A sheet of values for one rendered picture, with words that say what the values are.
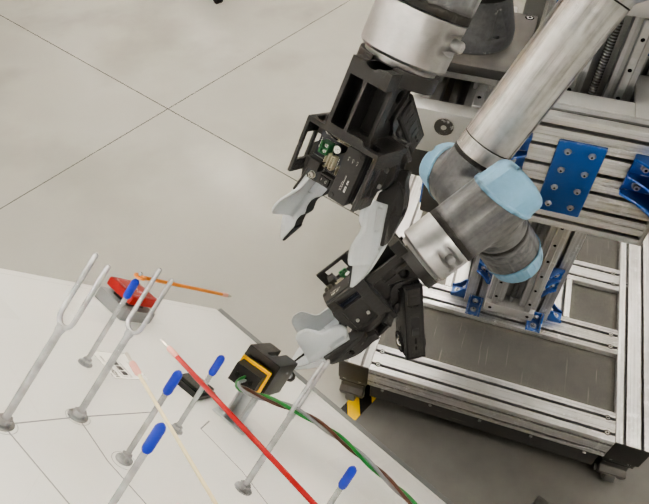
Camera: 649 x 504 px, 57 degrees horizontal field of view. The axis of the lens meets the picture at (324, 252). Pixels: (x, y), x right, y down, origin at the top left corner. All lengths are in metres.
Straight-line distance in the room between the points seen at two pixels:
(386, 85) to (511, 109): 0.37
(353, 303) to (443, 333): 1.18
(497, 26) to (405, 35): 0.69
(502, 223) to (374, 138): 0.26
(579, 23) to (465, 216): 0.27
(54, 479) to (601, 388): 1.62
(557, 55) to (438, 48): 0.34
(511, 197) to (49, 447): 0.51
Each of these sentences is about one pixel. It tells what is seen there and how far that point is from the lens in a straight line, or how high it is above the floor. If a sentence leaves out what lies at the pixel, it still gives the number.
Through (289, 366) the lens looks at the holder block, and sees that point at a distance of 0.67.
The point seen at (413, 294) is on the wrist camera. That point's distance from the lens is 0.73.
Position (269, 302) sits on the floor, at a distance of 2.16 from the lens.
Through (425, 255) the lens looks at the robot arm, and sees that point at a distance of 0.70.
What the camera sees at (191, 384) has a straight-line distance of 0.70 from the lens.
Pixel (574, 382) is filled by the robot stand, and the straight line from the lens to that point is 1.88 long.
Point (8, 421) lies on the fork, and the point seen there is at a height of 1.32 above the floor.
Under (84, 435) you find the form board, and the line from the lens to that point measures 0.54.
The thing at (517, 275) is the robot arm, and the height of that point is 1.12.
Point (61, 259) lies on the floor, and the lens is 2.49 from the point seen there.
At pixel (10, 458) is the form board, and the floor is 1.33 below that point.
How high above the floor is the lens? 1.73
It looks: 48 degrees down
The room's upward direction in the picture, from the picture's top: straight up
